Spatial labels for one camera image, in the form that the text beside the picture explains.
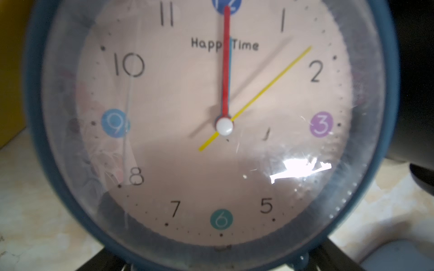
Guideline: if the blue clock face down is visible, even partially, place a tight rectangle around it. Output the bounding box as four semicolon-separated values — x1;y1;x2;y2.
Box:
360;240;434;271

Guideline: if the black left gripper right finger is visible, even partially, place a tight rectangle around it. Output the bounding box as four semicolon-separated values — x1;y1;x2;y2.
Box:
305;238;365;271

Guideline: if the yellow rectangular alarm clock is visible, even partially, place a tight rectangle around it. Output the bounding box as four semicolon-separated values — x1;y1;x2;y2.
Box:
1;0;34;147

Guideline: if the grey round pastel clock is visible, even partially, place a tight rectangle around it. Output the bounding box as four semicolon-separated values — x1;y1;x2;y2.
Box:
23;1;400;271

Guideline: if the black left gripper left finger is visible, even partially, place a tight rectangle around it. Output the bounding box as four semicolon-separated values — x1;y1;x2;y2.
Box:
77;248;125;271

